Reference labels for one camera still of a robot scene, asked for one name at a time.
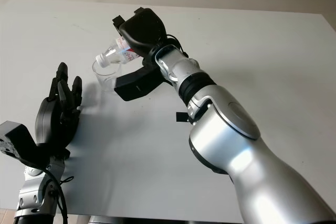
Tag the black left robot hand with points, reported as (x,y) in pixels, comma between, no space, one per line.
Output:
(50,119)

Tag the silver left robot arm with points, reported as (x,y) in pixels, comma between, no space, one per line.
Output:
(39,195)

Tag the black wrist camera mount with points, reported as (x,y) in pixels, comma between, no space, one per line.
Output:
(136,85)
(18,140)

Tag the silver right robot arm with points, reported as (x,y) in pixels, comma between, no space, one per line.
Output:
(236,134)

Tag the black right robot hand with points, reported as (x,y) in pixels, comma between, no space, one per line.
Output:
(143,30)

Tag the dark robot torso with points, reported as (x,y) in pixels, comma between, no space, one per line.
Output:
(107,220)

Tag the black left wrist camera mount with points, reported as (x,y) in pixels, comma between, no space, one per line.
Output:
(18,140)

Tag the clear plastic water bottle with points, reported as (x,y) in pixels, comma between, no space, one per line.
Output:
(115,53)

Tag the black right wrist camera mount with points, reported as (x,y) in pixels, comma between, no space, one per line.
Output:
(136,85)

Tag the clear plastic cup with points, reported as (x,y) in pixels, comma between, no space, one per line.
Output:
(106,79)

